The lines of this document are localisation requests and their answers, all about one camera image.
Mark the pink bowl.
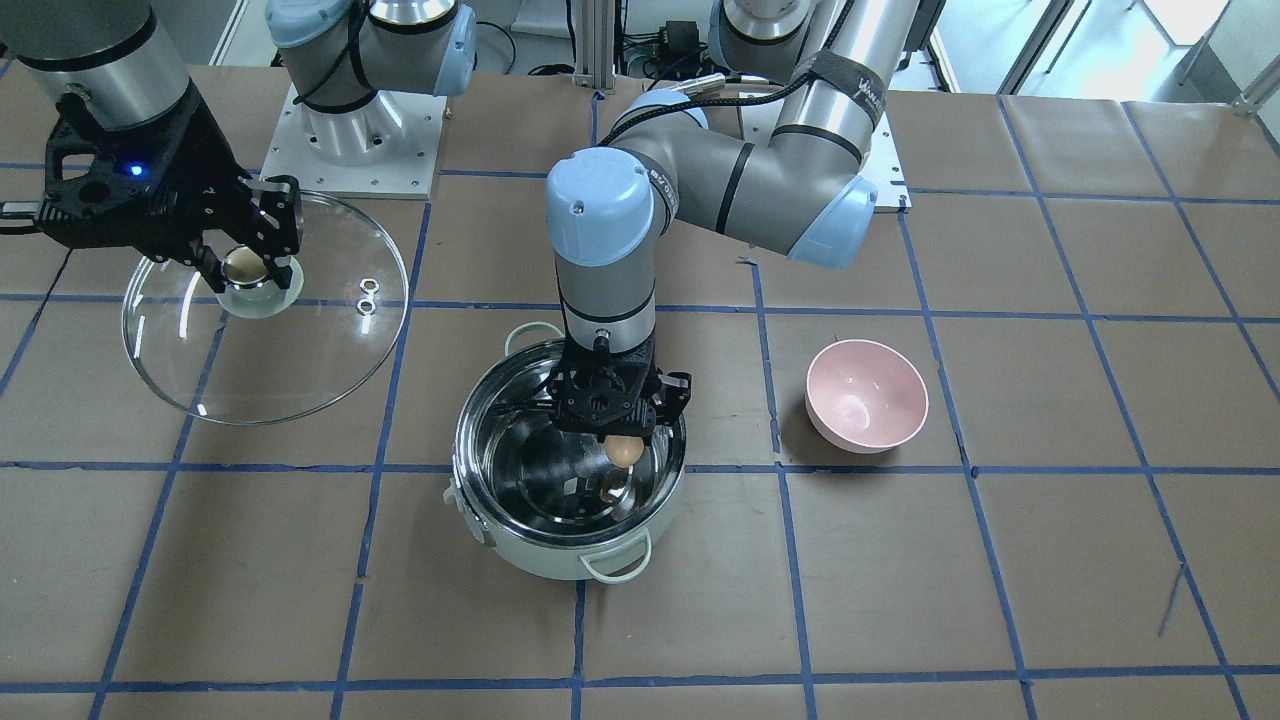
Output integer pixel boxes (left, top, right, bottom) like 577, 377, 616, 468
804, 340, 931, 454

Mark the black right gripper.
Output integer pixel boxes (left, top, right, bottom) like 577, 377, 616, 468
31, 85, 301, 293

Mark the aluminium frame post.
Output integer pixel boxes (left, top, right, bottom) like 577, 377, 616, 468
568, 1, 622, 95

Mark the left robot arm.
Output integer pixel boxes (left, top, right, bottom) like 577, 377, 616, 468
539, 1, 918, 438

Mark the black adapter behind post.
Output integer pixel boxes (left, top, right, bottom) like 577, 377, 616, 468
659, 20, 700, 58

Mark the light green steel pot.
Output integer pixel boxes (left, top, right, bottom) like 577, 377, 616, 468
444, 338, 687, 584

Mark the brown egg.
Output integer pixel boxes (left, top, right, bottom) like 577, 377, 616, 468
603, 436, 646, 468

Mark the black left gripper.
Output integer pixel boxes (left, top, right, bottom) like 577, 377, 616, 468
547, 336, 692, 441

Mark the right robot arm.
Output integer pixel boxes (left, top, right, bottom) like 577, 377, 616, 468
3, 1, 476, 293

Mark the glass pot lid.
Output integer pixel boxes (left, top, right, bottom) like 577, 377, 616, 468
122, 191, 410, 425

